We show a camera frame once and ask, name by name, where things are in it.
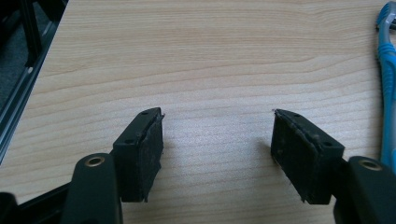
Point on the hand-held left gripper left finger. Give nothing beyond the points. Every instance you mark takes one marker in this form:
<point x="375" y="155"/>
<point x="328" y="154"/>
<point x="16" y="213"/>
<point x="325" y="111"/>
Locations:
<point x="137" y="161"/>

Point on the blue and grey toothbrush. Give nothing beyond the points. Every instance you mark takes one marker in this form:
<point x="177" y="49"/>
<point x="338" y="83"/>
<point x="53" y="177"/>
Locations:
<point x="387" y="84"/>

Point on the black metal frame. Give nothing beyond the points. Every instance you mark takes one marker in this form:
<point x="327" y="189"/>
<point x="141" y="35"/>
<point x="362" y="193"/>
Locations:
<point x="23" y="56"/>

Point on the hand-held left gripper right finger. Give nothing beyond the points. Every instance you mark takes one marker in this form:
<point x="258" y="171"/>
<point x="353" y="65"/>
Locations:
<point x="303" y="161"/>

